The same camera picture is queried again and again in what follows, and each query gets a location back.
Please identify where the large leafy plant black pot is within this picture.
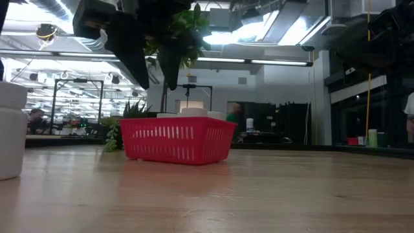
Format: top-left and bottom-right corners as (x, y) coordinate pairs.
(142, 3), (213, 113)

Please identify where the person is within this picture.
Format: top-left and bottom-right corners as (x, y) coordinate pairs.
(403, 91), (414, 137)
(225, 102), (243, 143)
(27, 107), (50, 135)

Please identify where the black aluminium table frame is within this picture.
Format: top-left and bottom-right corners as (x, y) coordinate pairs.
(25, 135), (414, 160)

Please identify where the dark green cup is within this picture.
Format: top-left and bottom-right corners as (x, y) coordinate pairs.
(376, 131), (389, 149)

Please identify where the small black frame stand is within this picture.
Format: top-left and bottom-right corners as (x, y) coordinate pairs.
(164, 83), (214, 113)

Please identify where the small potted succulent plant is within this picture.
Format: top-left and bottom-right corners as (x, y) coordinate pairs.
(98, 98), (153, 153)

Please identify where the light green cup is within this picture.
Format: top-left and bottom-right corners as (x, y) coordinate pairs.
(368, 128), (378, 149)

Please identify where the tall black metal frame stand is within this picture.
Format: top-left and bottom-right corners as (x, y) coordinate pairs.
(48, 78), (105, 136)

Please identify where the red plastic slotted basket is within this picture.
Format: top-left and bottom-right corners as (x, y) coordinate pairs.
(118, 116), (238, 166)

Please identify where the black ceiling dome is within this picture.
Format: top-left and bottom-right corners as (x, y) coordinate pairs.
(34, 22), (60, 43)

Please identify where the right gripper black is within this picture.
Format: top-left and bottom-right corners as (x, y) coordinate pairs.
(335, 1), (414, 77)

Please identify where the ceiling light bar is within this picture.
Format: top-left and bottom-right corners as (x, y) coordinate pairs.
(0, 49), (122, 60)
(196, 56), (314, 67)

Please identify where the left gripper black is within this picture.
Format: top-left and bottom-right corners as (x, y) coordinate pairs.
(72, 0), (195, 92)

